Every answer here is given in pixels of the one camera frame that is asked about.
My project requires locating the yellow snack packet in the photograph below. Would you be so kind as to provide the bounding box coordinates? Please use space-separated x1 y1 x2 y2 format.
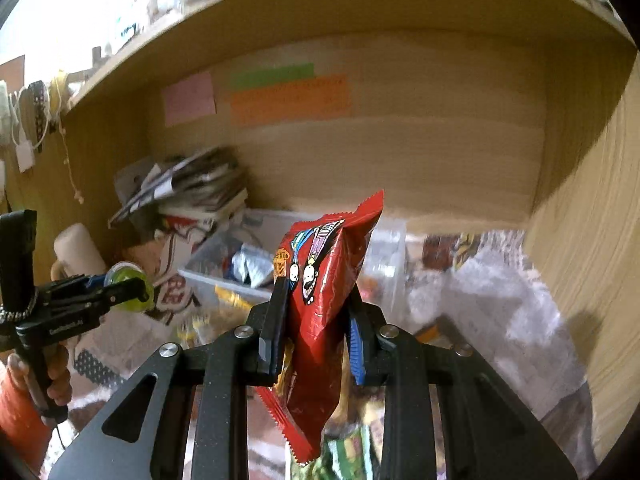
214 284 254 312

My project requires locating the clear plastic bag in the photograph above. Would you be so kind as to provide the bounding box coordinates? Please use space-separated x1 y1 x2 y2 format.
404 229 597 413

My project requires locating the white hanging cord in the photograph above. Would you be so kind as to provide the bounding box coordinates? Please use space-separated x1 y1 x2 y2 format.
58 109 82 203

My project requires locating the pink sticky note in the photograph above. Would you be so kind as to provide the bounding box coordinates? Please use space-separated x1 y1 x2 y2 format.
162 70 217 127

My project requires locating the green jelly cup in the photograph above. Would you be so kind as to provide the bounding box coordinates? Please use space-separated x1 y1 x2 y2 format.
107 261 156 314

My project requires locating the clear plastic container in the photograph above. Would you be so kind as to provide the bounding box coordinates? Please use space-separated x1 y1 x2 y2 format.
177 209 407 323

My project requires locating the black patterned headband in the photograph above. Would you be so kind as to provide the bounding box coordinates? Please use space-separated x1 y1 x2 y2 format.
26 80 52 147

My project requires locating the green snack packet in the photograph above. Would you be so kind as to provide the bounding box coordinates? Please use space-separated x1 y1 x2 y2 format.
320 424 382 480

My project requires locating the pile of papers and booklets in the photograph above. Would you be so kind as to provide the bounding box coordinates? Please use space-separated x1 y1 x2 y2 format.
107 146 252 242

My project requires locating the orange sticky note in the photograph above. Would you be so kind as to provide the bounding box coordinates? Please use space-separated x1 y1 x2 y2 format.
229 74 351 126

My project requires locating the silver snack packet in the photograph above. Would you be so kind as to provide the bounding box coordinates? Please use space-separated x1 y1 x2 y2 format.
231 244 274 289

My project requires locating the yellow headband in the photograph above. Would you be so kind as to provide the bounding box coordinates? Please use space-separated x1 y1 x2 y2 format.
50 71 69 112

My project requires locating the red snack packet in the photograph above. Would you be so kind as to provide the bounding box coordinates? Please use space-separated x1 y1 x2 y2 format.
255 189 386 464

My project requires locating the person's left hand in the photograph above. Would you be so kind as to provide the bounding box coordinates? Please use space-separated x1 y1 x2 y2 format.
6 344 73 414

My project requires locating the green sticky note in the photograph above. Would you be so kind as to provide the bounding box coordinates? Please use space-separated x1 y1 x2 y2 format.
230 63 316 89

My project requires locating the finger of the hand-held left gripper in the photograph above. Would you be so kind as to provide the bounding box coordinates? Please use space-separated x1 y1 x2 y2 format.
96 276 152 312
81 273 114 294

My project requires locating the wooden shelf unit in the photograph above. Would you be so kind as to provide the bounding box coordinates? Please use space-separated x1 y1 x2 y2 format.
0 0 640 467

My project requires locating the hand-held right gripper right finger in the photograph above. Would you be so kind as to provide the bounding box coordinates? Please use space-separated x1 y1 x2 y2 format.
344 288 598 480

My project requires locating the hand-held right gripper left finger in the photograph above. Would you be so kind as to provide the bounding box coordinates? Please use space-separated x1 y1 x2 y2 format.
47 278 296 480

